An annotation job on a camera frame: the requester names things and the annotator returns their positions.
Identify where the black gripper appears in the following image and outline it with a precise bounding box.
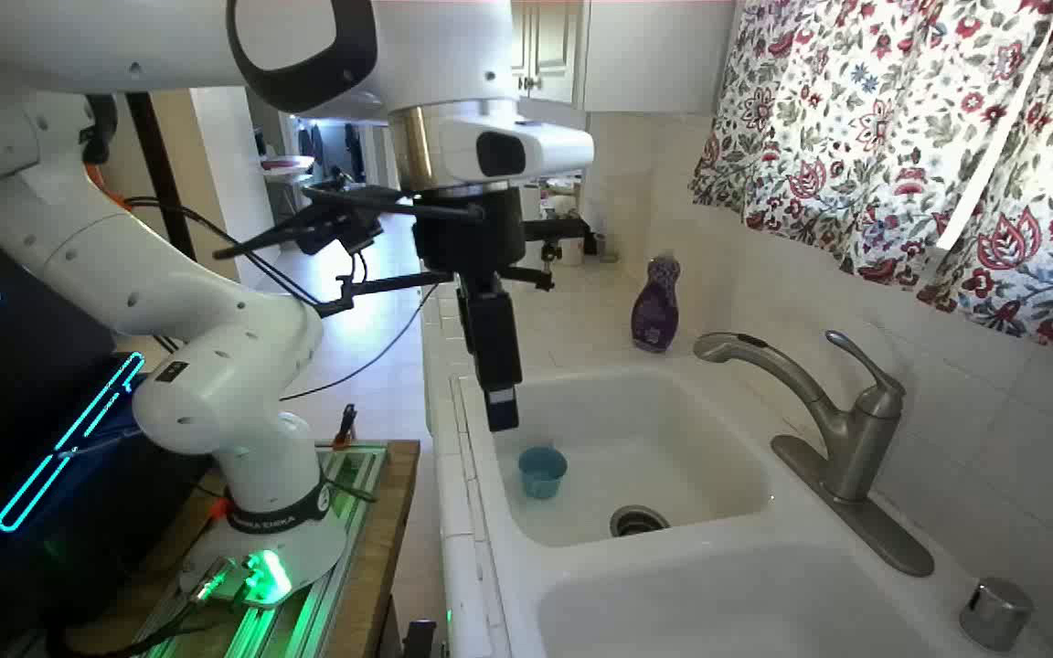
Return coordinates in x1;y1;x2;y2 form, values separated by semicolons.
414;189;525;432

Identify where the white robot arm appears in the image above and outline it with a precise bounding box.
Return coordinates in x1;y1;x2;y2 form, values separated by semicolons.
0;0;593;606

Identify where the silver kitchen tap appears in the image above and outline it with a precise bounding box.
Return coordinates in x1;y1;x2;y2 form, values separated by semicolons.
693;331;937;579

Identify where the small blue cup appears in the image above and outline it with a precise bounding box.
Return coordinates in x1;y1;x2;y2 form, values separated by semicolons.
518;445;566;501

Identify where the purple soap bottle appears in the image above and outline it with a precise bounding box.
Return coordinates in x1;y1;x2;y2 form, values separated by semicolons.
633;254;678;356

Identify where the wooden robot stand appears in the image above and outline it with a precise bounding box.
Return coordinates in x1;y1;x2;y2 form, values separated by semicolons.
47;438;419;658

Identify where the white double sink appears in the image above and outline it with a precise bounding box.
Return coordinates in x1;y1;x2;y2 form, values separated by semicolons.
425;296;1053;658

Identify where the metal sink drain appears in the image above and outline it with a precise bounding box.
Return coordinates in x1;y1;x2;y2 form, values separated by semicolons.
611;505;669;538

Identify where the black laptop with glowing lines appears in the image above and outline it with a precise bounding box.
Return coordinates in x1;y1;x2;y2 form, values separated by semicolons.
0;248;207;633

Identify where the floral curtain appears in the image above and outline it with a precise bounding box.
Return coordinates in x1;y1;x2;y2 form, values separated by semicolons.
689;0;1053;348

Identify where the silver round sink cap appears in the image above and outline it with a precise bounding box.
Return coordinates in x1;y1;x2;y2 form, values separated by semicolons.
958;579;1033;652

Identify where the black camera mount rod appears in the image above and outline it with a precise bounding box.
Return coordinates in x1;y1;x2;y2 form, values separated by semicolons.
312;268;557;318

